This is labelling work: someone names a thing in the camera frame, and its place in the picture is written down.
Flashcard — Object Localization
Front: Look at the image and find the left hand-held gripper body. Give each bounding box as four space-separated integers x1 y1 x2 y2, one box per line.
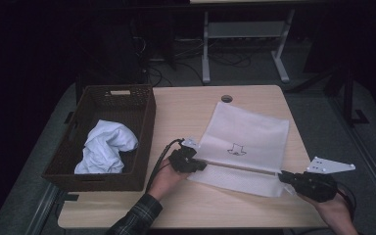
167 137 201 174

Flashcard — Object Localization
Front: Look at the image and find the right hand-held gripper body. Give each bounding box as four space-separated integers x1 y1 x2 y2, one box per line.
293 156 356 204

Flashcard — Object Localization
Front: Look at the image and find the brown woven basket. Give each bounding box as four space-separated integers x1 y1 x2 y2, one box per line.
41 83 157 193

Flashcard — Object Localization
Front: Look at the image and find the white mesh laundry bag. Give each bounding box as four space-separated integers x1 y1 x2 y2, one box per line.
186 101 297 199

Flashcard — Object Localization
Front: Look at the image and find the white shirt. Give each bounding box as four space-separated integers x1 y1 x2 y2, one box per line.
73 118 139 175

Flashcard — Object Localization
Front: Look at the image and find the person's left hand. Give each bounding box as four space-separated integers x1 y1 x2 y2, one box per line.
147 158 191 201

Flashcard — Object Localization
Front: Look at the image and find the person's right hand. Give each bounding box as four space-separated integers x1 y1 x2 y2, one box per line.
302 190 360 235

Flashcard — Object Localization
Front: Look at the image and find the black metal stand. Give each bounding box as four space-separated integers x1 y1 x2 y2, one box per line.
287 65 370 126

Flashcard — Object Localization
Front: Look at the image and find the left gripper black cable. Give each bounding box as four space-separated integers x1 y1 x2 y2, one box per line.
145 138 185 194

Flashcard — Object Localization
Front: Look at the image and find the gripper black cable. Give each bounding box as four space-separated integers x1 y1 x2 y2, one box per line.
145 138 185 194
336 180 357 223

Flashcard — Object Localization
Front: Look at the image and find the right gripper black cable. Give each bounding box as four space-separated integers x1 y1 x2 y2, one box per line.
336 180 357 223

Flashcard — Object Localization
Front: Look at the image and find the aluminium floor rail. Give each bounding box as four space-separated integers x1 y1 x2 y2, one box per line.
326 94 376 213
25 183 62 235

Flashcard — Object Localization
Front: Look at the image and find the tangle of black floor cables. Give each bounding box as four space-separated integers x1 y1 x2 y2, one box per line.
130 35 253 87

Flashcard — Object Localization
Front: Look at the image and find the white metal frame desk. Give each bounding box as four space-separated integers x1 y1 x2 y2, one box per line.
189 0 327 85

